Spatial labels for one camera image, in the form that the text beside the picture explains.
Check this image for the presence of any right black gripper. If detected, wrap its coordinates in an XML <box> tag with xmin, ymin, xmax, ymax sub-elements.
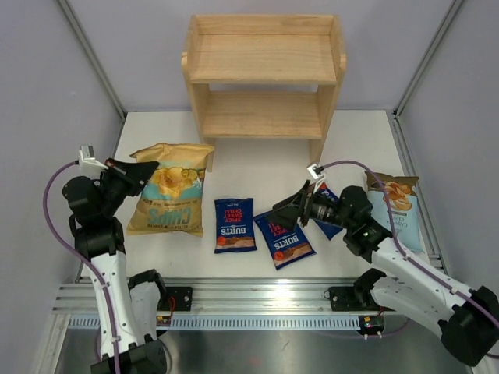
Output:
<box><xmin>266</xmin><ymin>179</ymin><xmax>355</xmax><ymax>231</ymax></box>

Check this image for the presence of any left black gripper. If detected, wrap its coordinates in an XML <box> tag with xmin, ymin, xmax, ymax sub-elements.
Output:
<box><xmin>99</xmin><ymin>157</ymin><xmax>158</xmax><ymax>217</ymax></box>

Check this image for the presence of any large yellow kettle chips bag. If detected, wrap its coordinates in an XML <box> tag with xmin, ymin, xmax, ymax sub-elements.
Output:
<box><xmin>126</xmin><ymin>143</ymin><xmax>214</xmax><ymax>237</ymax></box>

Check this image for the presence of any light blue cassava chips bag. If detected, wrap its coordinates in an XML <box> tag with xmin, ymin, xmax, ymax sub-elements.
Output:
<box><xmin>365</xmin><ymin>171</ymin><xmax>423</xmax><ymax>252</ymax></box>

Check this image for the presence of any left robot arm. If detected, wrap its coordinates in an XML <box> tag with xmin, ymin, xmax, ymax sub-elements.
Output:
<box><xmin>62</xmin><ymin>158</ymin><xmax>168</xmax><ymax>373</ymax></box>

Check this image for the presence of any middle blue Burts chips bag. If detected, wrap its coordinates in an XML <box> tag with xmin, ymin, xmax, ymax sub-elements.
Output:
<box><xmin>253</xmin><ymin>212</ymin><xmax>316</xmax><ymax>270</ymax></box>

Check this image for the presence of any blue burts chips bag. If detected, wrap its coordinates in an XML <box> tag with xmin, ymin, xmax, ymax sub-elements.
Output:
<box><xmin>253</xmin><ymin>212</ymin><xmax>316</xmax><ymax>270</ymax></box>
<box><xmin>214</xmin><ymin>198</ymin><xmax>257</xmax><ymax>254</ymax></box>
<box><xmin>313</xmin><ymin>182</ymin><xmax>342</xmax><ymax>241</ymax></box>

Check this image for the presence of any right blue Burts chips bag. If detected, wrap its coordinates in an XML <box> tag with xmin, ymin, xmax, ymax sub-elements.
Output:
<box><xmin>313</xmin><ymin>182</ymin><xmax>342</xmax><ymax>241</ymax></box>

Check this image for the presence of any left blue Burts chips bag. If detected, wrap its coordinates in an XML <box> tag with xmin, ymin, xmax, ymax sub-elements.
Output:
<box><xmin>214</xmin><ymin>198</ymin><xmax>257</xmax><ymax>254</ymax></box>

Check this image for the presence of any wooden two-tier shelf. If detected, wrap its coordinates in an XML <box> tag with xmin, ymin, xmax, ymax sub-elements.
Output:
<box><xmin>181</xmin><ymin>14</ymin><xmax>347</xmax><ymax>161</ymax></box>

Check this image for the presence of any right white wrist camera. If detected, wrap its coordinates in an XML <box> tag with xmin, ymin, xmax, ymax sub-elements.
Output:
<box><xmin>306</xmin><ymin>163</ymin><xmax>325</xmax><ymax>194</ymax></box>

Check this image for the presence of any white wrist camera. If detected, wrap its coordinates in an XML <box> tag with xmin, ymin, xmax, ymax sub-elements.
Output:
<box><xmin>306</xmin><ymin>163</ymin><xmax>325</xmax><ymax>194</ymax></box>
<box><xmin>78</xmin><ymin>144</ymin><xmax>108</xmax><ymax>175</ymax></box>

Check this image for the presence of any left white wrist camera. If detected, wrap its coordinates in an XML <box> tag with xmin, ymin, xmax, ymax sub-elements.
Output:
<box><xmin>78</xmin><ymin>144</ymin><xmax>108</xmax><ymax>175</ymax></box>

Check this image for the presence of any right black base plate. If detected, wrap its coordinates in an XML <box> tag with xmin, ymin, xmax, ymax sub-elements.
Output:
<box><xmin>323</xmin><ymin>286</ymin><xmax>372</xmax><ymax>312</ymax></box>

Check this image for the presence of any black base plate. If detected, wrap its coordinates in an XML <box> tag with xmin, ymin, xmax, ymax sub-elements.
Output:
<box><xmin>157</xmin><ymin>287</ymin><xmax>193</xmax><ymax>312</ymax></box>
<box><xmin>323</xmin><ymin>286</ymin><xmax>372</xmax><ymax>312</ymax></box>

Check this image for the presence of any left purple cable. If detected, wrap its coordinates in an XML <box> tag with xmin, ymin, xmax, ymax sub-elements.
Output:
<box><xmin>41</xmin><ymin>160</ymin><xmax>122</xmax><ymax>374</ymax></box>

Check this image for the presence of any purple cable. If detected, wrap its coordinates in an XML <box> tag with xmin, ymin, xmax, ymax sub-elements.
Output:
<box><xmin>41</xmin><ymin>160</ymin><xmax>122</xmax><ymax>374</ymax></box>
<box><xmin>321</xmin><ymin>159</ymin><xmax>499</xmax><ymax>328</ymax></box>

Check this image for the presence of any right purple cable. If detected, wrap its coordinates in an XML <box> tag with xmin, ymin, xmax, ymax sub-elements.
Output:
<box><xmin>321</xmin><ymin>159</ymin><xmax>499</xmax><ymax>328</ymax></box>

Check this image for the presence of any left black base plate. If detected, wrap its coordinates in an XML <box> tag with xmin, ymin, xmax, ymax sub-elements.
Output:
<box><xmin>157</xmin><ymin>287</ymin><xmax>193</xmax><ymax>312</ymax></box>

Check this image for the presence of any left aluminium frame post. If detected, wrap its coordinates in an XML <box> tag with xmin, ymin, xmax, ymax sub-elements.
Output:
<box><xmin>55</xmin><ymin>0</ymin><xmax>127</xmax><ymax>123</ymax></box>

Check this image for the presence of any aluminium frame post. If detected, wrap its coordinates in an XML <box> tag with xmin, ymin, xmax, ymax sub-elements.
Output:
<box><xmin>393</xmin><ymin>0</ymin><xmax>467</xmax><ymax>120</ymax></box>
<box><xmin>55</xmin><ymin>0</ymin><xmax>127</xmax><ymax>123</ymax></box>

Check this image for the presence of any right aluminium frame post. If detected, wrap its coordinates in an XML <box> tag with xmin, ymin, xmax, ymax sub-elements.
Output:
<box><xmin>393</xmin><ymin>0</ymin><xmax>467</xmax><ymax>120</ymax></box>

